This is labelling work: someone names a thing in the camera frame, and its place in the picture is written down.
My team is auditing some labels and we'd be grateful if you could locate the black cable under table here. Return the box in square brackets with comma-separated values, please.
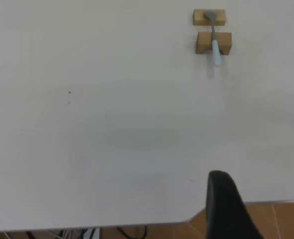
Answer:
[116, 225, 147, 239]

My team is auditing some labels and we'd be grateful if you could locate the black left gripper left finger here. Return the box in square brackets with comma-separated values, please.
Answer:
[205, 170, 271, 239]

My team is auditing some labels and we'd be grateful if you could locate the arched wooden block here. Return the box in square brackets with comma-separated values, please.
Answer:
[195, 31, 232, 55]

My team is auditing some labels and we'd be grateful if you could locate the small white object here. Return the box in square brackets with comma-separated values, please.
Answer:
[203, 10, 222, 67]

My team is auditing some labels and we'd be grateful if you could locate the flat rectangular wooden block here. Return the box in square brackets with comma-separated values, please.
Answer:
[193, 9, 226, 26]

